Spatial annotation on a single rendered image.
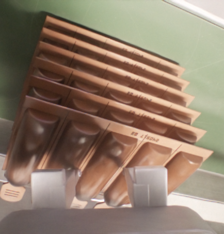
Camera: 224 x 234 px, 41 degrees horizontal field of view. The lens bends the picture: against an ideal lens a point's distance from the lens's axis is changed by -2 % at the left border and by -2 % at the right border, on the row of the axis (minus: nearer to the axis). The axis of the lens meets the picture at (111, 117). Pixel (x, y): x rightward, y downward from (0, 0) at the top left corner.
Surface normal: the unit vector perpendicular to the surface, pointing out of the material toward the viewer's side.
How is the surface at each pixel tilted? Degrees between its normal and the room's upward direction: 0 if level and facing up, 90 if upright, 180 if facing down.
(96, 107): 90
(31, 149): 2
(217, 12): 90
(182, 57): 2
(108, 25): 2
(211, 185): 90
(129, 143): 90
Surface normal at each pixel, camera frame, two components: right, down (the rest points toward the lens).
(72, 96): 0.04, 0.70
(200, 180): 0.40, -0.65
